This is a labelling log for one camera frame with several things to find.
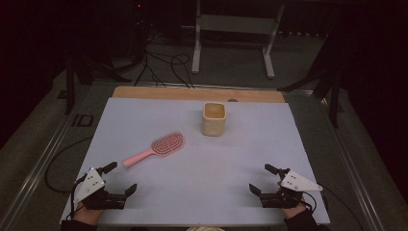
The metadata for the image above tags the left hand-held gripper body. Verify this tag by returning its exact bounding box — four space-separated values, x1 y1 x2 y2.
73 167 128 211

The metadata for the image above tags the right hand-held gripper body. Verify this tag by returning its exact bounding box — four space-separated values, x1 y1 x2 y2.
260 167 324 209

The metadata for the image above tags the pink hairbrush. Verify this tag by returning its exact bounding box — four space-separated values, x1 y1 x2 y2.
122 130 186 169

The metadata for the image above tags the beige square cup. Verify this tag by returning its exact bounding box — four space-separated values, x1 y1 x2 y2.
201 101 227 138

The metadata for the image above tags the person's right hand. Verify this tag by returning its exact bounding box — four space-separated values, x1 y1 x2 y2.
281 200 308 220

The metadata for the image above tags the person's left hand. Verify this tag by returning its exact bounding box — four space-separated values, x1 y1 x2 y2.
72 204 104 225

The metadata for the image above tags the white table cover sheet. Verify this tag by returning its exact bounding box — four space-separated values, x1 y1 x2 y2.
59 96 331 227

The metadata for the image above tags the pale rounded thing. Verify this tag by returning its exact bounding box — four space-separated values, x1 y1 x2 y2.
186 225 226 231

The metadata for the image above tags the grey metal stand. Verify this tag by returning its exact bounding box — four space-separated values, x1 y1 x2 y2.
191 0 287 80

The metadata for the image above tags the left hand-held gripper cable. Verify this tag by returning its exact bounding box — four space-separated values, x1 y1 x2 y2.
65 173 89 221

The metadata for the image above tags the hand-held gripper cable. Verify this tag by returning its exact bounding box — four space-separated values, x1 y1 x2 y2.
300 191 319 214
65 173 89 221

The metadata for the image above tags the right hand-held gripper cable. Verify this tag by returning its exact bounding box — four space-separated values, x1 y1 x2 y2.
300 191 319 214

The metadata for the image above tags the black floor cable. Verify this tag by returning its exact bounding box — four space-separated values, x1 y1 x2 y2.
317 182 367 231
44 136 94 195

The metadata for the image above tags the black floor cables bundle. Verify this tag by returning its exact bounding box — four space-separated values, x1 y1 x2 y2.
134 30 195 90

